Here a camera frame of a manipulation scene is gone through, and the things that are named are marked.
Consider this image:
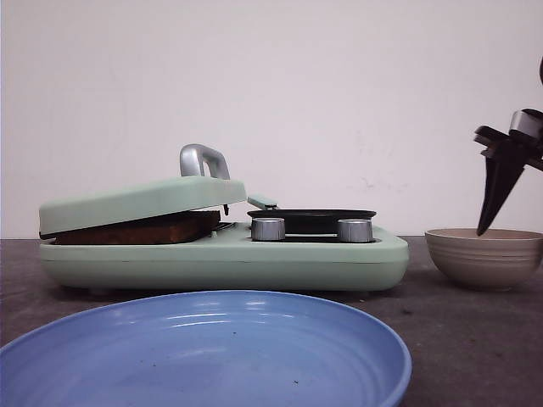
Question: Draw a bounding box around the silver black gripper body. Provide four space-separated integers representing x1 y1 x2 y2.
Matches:
473 55 543 170

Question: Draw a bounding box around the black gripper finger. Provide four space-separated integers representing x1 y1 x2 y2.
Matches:
477 146 524 236

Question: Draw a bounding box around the mint green sandwich maker lid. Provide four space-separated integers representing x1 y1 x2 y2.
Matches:
39 143 247 239

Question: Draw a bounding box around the white bread slice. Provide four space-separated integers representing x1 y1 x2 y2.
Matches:
54 210 221 245

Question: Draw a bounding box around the mint green breakfast maker base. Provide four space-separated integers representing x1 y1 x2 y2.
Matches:
39 223 409 291

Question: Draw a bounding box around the beige ribbed bowl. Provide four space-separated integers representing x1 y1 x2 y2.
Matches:
425 228 542 291

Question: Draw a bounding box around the right silver control knob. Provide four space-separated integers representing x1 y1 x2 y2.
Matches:
337 219 373 243

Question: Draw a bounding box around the silver control knob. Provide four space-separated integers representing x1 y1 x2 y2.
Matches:
337 219 373 243
251 217 286 242

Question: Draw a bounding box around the left silver control knob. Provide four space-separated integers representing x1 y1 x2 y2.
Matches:
251 217 286 242

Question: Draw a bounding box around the blue plate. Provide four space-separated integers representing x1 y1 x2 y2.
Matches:
1 291 412 406

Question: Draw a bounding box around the black frying pan green handle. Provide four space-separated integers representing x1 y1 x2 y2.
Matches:
247 195 377 234

